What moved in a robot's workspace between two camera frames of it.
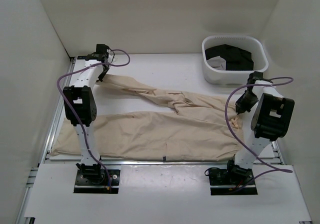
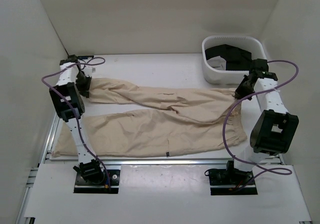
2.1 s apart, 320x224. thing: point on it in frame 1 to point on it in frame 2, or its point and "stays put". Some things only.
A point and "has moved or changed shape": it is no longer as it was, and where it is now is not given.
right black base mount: [222, 182] stays put
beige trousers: [137, 121] has moved or changed shape
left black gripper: [100, 78] to [84, 89]
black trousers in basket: [236, 59] stays put
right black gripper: [241, 107] to [239, 93]
